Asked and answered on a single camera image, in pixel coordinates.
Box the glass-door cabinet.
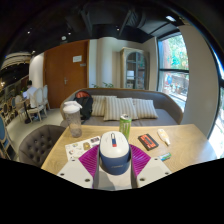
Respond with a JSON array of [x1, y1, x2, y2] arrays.
[[119, 47, 150, 90]]

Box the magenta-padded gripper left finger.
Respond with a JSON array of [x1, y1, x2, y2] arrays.
[[57, 144, 102, 190]]

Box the group of white chairs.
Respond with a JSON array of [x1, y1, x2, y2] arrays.
[[26, 84, 51, 123]]

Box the grey tufted armchair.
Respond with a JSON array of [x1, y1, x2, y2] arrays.
[[18, 124, 67, 168]]

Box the black and red flat box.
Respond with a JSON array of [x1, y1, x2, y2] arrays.
[[137, 133, 160, 152]]

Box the small blue-green box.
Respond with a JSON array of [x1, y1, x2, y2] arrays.
[[159, 152, 172, 162]]

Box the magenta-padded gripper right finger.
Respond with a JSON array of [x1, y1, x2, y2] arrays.
[[129, 143, 173, 188]]

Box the person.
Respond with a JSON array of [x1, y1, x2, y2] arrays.
[[23, 80, 38, 111]]

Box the white sticker sheet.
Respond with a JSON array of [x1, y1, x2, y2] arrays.
[[64, 135, 102, 161]]

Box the black backpack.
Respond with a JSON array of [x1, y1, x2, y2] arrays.
[[73, 90, 94, 121]]

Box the grey curved sofa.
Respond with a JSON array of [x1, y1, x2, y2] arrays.
[[59, 88, 184, 128]]

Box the white and blue computer mouse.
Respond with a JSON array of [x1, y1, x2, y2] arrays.
[[98, 130, 132, 176]]

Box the green drink can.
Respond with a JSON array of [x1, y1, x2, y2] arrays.
[[119, 113, 133, 141]]

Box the clear shaker bottle white lid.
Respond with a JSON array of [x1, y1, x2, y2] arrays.
[[62, 100, 83, 139]]

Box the blue upholstered chair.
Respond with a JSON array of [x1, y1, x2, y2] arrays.
[[0, 114, 16, 159]]

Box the striped beige pillow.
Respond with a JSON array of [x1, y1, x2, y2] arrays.
[[103, 97, 139, 122], [133, 98, 159, 120], [91, 95, 118, 118]]

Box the brown wooden door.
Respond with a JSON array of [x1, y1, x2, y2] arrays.
[[43, 39, 89, 109]]

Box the black-framed window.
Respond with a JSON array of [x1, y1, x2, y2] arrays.
[[157, 32, 190, 113], [208, 49, 224, 159]]

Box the white squeeze tube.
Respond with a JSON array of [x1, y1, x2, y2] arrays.
[[157, 128, 171, 147]]

